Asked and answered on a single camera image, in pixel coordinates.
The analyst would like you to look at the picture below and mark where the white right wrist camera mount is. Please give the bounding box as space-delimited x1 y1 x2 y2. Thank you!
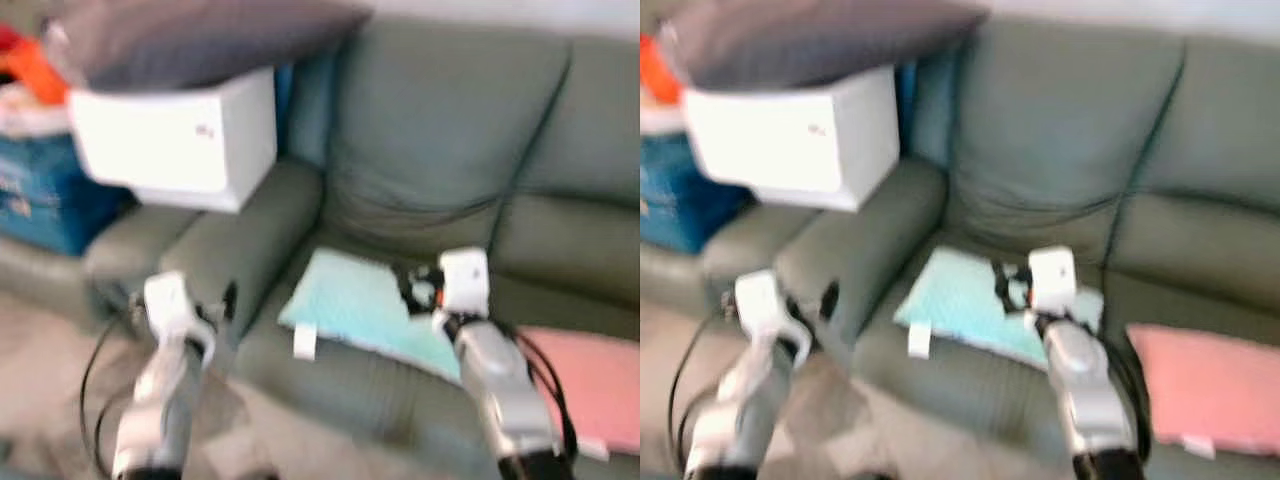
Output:
1027 245 1079 313
438 247 493 316

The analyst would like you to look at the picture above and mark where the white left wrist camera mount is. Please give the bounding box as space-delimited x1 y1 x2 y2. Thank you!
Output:
733 270 811 346
143 270 216 346

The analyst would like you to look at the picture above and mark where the teal dimpled pillow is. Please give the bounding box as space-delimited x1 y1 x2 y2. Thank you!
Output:
893 245 1106 369
278 247 471 383

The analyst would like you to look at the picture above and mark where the dark grey pillow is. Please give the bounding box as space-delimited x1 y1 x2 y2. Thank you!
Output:
660 0 991 93
45 0 373 93

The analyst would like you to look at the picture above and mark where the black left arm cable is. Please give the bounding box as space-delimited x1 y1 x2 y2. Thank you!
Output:
668 310 741 471
78 315 151 476

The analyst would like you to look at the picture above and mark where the blue fabric item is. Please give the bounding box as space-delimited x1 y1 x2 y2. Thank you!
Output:
893 58 961 171
272 55 339 169

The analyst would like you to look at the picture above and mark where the orange cloth item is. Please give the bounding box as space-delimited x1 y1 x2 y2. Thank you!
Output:
0 25 71 106
640 35 686 106

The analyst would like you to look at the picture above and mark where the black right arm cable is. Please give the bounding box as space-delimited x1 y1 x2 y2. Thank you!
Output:
505 325 581 461
1100 330 1156 461

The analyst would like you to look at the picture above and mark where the blue storage box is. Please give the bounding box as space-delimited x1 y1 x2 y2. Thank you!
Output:
0 130 136 258
640 130 756 256

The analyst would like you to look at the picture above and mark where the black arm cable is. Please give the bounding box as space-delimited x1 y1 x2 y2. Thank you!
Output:
78 315 151 476
1100 330 1156 461
505 325 581 461
668 310 741 471

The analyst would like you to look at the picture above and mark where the white cardboard box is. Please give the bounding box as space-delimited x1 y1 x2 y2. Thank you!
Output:
68 65 279 214
683 65 901 213

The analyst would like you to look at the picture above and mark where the white bag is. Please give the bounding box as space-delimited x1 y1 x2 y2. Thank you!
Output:
0 85 76 141
640 100 691 141

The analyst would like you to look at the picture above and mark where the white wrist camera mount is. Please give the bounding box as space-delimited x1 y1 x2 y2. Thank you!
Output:
733 270 811 346
438 247 493 316
1027 245 1079 313
143 270 216 346

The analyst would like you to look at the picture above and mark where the pink pillow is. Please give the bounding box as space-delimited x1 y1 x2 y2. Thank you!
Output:
515 325 641 461
1125 322 1280 461

